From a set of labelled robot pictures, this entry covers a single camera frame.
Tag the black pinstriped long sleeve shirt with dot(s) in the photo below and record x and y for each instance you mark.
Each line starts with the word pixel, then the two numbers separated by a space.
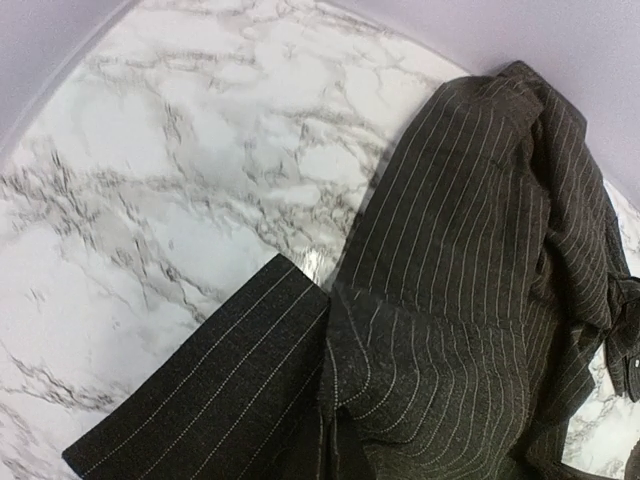
pixel 455 342

